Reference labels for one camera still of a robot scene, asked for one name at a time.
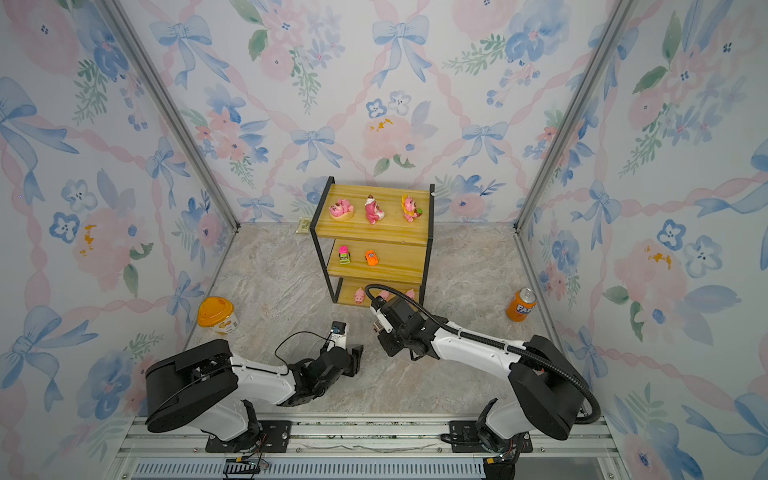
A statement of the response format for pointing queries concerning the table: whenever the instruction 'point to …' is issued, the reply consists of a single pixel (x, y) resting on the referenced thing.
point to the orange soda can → (521, 304)
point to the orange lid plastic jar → (217, 312)
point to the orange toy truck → (371, 258)
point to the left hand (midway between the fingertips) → (358, 345)
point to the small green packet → (303, 225)
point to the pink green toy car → (344, 255)
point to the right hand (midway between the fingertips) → (384, 333)
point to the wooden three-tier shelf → (367, 236)
